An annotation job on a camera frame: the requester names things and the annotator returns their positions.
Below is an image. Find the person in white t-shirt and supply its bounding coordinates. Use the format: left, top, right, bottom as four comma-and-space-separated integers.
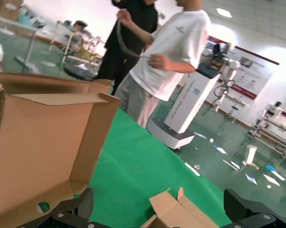
114, 0, 212, 130

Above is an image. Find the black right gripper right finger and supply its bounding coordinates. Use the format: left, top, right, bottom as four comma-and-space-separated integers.
219, 189, 286, 228

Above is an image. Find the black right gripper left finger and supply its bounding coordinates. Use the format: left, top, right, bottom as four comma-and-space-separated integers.
16, 187, 97, 228

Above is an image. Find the green table cloth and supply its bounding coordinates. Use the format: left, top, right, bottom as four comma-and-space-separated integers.
86, 108, 233, 228

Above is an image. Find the white red wall poster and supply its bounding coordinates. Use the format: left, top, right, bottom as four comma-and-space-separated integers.
225, 45, 280, 102

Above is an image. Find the small white carton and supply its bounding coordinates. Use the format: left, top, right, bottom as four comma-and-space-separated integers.
244, 144, 257, 165

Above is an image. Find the person in black t-shirt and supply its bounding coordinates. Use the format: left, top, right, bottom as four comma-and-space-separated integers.
96, 0, 159, 95

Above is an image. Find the brown cardboard mailer box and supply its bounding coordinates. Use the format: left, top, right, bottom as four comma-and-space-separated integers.
0, 72, 114, 95
141, 187, 220, 228
0, 91, 122, 224

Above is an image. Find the small white humanoid robot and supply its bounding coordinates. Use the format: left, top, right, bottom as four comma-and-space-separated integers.
264, 101, 283, 119

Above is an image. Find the white mobile robot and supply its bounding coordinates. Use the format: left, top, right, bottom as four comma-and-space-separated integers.
146, 42, 240, 151

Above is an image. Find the metal shelf rack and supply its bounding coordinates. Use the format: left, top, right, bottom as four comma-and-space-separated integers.
248, 116, 286, 157

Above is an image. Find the grey strap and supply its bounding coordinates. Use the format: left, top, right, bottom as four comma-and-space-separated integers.
115, 9, 155, 60

